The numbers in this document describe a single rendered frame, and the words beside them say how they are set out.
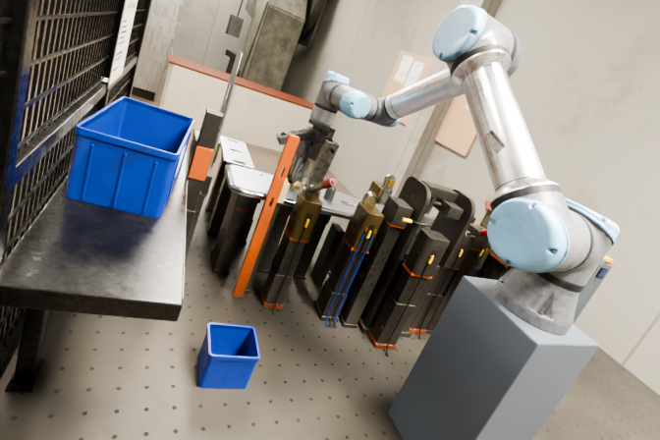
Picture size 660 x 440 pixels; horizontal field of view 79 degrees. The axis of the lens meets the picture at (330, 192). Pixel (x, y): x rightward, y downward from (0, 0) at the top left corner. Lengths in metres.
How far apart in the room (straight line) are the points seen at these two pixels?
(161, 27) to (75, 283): 5.68
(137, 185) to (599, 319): 2.72
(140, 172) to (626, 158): 2.78
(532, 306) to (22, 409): 0.91
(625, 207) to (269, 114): 4.16
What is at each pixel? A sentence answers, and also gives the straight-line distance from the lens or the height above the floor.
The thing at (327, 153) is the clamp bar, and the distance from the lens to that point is 1.06.
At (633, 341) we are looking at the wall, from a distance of 2.94.
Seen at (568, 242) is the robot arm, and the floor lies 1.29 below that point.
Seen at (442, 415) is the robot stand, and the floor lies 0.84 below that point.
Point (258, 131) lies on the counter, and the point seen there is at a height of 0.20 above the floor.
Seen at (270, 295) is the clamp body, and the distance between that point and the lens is 1.20.
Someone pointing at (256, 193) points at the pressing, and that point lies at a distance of 1.13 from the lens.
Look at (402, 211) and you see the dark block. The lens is 1.12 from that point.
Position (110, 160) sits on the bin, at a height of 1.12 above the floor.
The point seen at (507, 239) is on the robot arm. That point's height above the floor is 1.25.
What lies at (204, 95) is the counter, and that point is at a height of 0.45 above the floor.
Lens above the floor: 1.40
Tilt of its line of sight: 17 degrees down
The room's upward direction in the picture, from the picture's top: 22 degrees clockwise
